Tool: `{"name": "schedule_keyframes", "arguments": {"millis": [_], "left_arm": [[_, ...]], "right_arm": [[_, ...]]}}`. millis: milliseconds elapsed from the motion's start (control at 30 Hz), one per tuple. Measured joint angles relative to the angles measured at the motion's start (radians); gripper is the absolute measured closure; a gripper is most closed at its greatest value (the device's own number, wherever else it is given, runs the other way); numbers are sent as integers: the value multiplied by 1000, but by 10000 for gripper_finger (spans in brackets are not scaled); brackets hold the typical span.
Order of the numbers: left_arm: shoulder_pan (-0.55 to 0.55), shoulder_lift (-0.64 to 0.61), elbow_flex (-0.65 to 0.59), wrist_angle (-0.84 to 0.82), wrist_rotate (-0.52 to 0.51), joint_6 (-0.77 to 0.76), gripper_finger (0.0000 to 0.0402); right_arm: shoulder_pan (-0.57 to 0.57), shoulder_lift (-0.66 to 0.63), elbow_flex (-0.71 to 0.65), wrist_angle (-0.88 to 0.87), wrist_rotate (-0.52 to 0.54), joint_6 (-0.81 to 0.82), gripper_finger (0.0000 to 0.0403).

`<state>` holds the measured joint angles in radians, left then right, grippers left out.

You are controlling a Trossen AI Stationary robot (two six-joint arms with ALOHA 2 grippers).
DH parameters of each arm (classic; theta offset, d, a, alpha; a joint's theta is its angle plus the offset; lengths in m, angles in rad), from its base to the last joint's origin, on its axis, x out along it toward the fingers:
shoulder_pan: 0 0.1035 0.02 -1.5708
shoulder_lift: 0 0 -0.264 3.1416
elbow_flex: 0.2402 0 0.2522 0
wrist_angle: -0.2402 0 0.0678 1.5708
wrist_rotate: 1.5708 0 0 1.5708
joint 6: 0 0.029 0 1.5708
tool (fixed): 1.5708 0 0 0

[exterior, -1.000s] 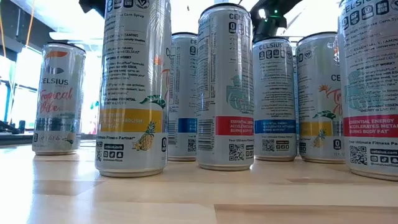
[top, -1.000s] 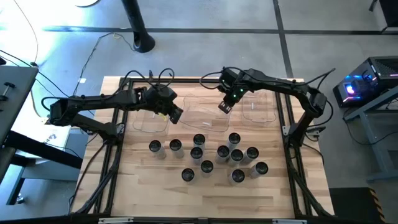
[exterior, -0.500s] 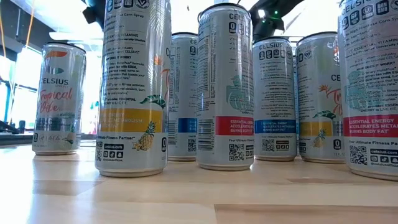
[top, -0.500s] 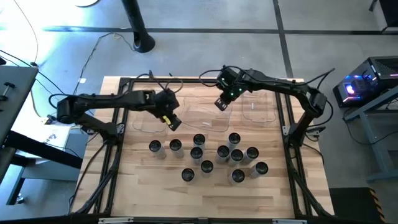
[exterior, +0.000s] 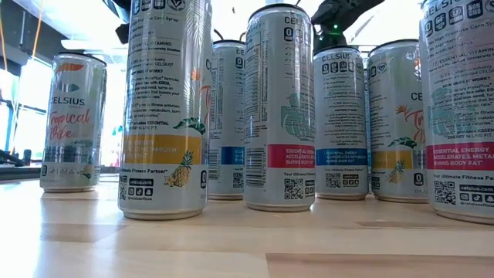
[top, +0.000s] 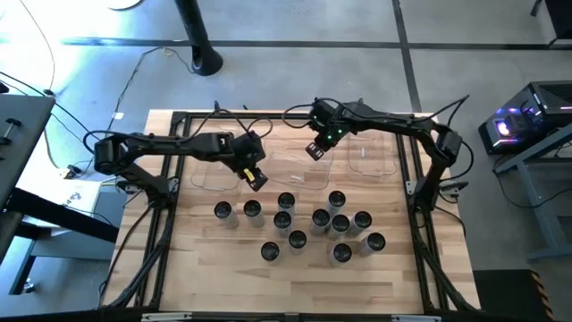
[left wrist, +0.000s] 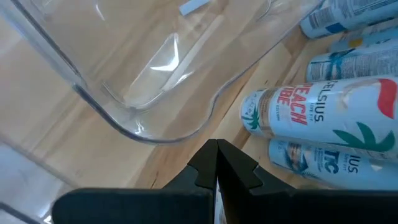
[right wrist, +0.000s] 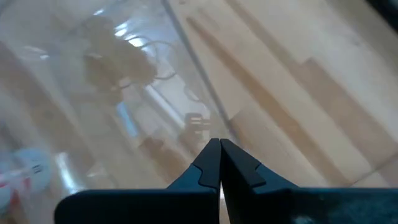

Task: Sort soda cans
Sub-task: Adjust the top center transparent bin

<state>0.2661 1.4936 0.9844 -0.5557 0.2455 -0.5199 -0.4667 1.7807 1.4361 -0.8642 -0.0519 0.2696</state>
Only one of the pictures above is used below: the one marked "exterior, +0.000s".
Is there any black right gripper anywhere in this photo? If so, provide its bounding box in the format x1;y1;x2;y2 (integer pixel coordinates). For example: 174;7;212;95
313;30;348;55

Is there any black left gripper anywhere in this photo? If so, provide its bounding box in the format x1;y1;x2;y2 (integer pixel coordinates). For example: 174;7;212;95
100;0;132;46

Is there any white can pink band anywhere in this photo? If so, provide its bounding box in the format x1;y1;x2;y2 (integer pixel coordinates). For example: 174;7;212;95
242;3;316;213
418;0;494;225

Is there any white can yellow band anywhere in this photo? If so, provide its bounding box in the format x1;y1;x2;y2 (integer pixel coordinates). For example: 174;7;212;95
366;38;429;205
117;0;213;221
39;52;108;194

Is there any dark desk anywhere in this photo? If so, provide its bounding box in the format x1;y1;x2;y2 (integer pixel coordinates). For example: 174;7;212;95
0;148;43;181

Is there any yellow hanging cord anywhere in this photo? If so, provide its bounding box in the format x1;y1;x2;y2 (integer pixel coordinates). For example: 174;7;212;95
0;7;8;74
30;0;44;59

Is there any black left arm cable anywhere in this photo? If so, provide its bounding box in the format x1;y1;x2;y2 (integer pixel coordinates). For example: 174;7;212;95
213;27;249;42

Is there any blue window frame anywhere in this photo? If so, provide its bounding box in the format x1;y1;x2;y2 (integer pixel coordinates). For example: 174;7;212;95
2;98;47;154

